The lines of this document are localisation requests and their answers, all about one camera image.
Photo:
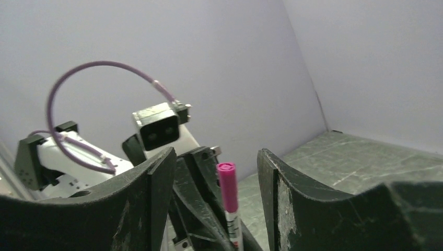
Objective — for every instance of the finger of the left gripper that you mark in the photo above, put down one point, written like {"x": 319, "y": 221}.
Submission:
{"x": 199, "y": 204}

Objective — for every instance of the white pen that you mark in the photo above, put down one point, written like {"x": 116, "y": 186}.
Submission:
{"x": 234, "y": 229}

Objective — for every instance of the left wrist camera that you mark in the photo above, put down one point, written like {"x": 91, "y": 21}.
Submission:
{"x": 163, "y": 125}

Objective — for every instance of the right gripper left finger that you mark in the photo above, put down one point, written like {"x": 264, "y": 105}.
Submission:
{"x": 126, "y": 212}

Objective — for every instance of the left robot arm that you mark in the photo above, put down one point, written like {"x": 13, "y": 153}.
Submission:
{"x": 41, "y": 166}

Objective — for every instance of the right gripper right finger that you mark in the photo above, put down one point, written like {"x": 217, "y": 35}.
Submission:
{"x": 302, "y": 213}

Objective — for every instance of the magenta pen cap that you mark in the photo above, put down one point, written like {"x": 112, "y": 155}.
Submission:
{"x": 228, "y": 185}

